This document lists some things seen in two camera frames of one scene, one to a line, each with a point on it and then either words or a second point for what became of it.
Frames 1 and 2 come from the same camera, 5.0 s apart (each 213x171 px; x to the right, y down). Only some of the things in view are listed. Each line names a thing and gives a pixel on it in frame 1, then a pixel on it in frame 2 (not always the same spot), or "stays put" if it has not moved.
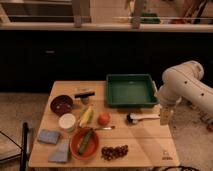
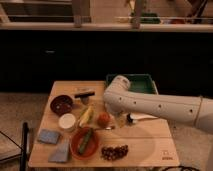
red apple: (103, 119) stays put
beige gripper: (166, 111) → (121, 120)
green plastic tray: (133, 89) stays put
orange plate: (90, 148) stays put
